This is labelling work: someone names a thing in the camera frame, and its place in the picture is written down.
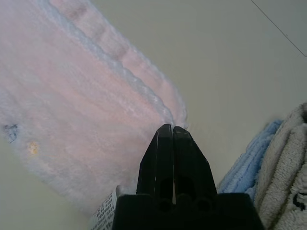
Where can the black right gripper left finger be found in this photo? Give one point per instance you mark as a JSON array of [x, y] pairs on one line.
[[156, 163]]

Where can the beige folded towel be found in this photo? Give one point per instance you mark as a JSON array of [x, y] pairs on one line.
[[283, 167]]

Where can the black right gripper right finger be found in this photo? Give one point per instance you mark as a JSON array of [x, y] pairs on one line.
[[192, 163]]

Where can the pink terry towel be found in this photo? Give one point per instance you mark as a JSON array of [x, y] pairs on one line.
[[72, 95]]

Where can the light blue folded towel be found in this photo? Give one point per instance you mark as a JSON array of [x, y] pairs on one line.
[[247, 163]]

